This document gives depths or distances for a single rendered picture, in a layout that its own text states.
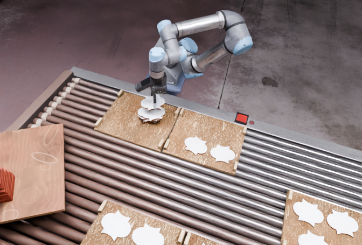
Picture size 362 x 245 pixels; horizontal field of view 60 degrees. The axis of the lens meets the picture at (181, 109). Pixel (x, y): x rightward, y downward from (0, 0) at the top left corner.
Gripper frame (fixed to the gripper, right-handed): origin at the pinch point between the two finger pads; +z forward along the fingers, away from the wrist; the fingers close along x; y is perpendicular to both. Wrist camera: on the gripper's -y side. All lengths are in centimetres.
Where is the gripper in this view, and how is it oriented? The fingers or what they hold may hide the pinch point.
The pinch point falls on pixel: (152, 102)
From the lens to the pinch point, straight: 178.3
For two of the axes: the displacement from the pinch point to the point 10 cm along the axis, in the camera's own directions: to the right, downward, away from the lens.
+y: 9.7, -1.2, 2.0
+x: -2.3, -7.2, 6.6
